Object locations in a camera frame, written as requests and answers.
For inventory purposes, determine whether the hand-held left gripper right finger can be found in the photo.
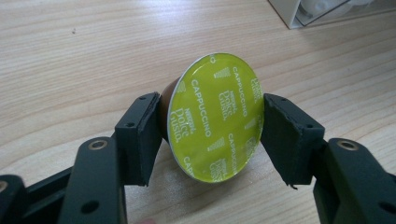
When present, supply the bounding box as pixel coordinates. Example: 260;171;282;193
260;92;396;224

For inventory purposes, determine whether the clear acrylic organizer white top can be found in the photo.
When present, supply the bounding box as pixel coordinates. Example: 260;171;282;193
267;0;396;30

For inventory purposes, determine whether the green lid brown pod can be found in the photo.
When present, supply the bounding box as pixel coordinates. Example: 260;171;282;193
157;51;266;184

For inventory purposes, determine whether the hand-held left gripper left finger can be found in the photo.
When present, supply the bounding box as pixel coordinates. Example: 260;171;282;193
57;91;163;224

